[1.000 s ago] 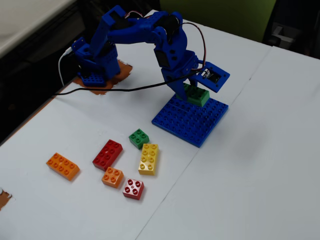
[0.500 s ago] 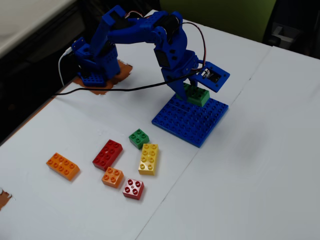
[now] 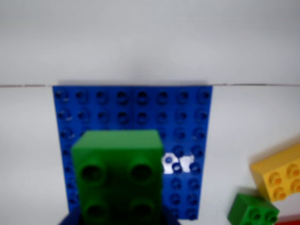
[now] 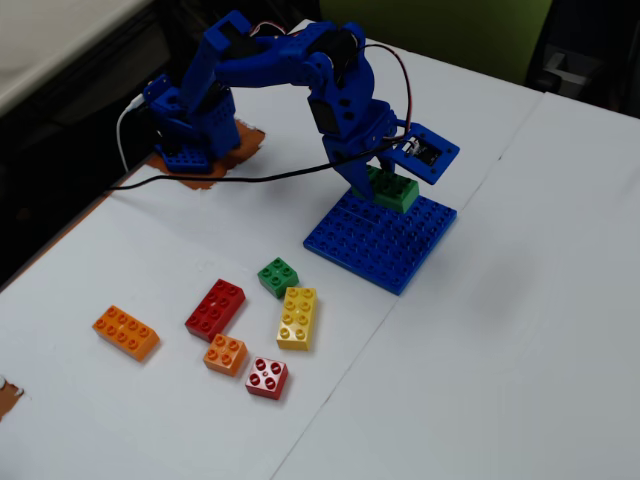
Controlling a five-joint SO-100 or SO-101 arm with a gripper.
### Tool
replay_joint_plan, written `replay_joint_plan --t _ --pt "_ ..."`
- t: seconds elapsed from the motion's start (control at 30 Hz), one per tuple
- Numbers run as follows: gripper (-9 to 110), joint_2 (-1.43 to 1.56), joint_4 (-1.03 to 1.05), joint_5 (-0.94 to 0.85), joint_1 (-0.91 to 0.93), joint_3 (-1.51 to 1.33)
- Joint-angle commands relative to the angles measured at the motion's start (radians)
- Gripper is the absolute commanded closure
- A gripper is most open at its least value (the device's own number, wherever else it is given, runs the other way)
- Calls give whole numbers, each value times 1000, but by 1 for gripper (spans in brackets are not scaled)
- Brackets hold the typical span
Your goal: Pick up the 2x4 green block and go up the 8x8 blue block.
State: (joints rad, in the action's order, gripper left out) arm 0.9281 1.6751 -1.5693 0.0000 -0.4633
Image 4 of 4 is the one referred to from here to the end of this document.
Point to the black office chair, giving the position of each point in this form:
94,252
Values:
575,70

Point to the blue 8x8 baseplate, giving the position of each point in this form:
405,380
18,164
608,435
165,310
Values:
380,245

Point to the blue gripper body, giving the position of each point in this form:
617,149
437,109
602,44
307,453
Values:
350,154

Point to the red 2x4 block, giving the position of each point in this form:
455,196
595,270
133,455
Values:
215,307

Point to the red 2x2 block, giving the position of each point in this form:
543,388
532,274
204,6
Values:
266,377

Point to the green 2x2 block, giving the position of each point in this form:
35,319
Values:
277,275

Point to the green 2x4 block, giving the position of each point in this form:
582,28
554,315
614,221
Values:
400,196

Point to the lime green panel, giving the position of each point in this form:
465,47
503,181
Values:
450,30

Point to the yellow 2x4 block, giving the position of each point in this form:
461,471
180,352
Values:
297,315

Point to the white desk board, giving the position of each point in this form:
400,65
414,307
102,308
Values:
50,40

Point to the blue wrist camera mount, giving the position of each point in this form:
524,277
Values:
435,165

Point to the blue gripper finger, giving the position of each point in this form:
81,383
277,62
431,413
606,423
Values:
361,180
388,164

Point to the orange 2x4 block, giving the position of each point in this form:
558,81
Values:
125,330

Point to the orange 2x2 block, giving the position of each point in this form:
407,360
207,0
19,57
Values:
225,352

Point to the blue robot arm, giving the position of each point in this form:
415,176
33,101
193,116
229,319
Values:
270,65

